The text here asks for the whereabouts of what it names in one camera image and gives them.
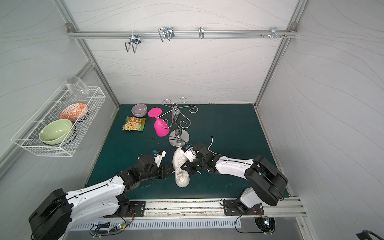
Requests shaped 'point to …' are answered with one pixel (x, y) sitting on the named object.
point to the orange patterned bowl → (74, 111)
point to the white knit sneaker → (182, 177)
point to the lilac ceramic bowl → (139, 110)
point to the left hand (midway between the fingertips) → (173, 170)
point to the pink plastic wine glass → (161, 127)
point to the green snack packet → (134, 123)
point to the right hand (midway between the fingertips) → (181, 166)
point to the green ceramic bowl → (55, 132)
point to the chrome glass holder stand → (178, 137)
